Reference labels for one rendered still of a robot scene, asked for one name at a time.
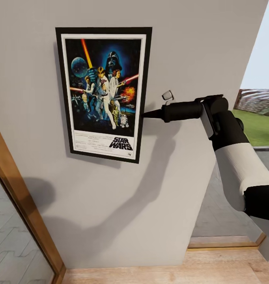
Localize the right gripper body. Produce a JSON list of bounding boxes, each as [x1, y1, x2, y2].
[[162, 102, 189, 123]]

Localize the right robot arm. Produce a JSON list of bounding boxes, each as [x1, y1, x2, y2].
[[141, 89, 269, 237]]

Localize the poster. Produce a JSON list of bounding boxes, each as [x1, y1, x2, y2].
[[55, 27, 153, 164]]

